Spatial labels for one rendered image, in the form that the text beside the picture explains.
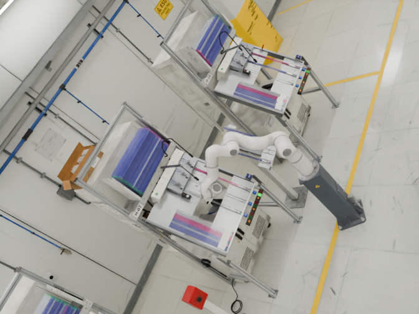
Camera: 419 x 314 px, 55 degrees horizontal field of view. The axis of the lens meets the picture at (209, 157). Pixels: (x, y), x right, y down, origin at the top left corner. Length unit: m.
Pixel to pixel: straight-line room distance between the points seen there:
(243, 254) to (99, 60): 2.80
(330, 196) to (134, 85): 2.90
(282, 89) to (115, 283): 2.88
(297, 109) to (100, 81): 2.31
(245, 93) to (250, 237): 1.39
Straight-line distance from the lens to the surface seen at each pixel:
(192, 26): 4.19
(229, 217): 3.36
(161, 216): 3.36
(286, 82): 4.11
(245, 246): 3.87
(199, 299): 3.29
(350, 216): 3.62
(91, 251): 4.80
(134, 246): 5.05
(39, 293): 3.23
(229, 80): 4.06
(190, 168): 3.44
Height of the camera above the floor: 2.85
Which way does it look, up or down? 30 degrees down
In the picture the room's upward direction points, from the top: 49 degrees counter-clockwise
